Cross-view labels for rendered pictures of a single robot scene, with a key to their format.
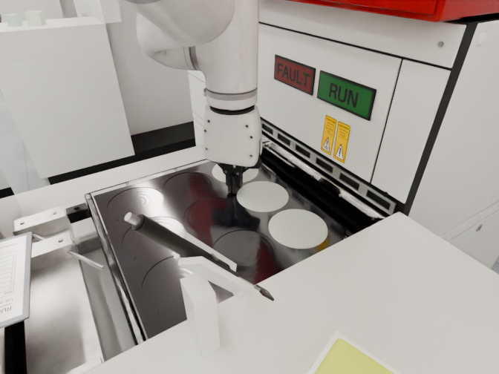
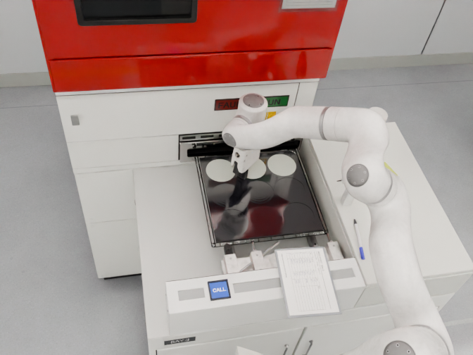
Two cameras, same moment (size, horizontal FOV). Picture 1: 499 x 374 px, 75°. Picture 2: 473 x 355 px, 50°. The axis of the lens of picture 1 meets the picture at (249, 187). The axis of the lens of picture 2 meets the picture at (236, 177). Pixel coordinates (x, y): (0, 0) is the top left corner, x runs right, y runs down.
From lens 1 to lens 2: 1.48 m
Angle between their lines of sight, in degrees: 55
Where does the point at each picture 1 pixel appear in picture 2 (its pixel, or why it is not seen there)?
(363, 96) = (283, 99)
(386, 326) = not seen: hidden behind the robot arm
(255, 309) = (338, 188)
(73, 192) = (162, 272)
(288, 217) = (274, 165)
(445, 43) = not seen: hidden behind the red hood
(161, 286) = (299, 221)
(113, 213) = (238, 233)
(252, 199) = (253, 172)
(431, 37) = not seen: hidden behind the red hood
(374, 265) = (330, 151)
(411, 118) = (306, 98)
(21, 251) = (288, 251)
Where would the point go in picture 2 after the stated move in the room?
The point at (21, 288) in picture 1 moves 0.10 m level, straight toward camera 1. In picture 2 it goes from (310, 249) to (338, 237)
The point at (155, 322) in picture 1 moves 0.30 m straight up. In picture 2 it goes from (316, 226) to (340, 163)
